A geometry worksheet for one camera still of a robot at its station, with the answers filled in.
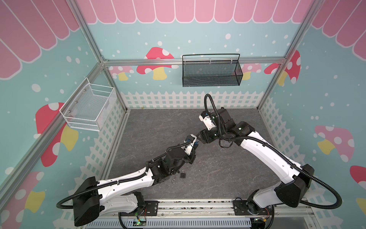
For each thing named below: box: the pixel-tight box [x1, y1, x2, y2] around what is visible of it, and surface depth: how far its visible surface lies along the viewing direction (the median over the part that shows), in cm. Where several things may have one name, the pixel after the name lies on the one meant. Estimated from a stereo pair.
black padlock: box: [180, 169, 187, 179], surface depth 87 cm
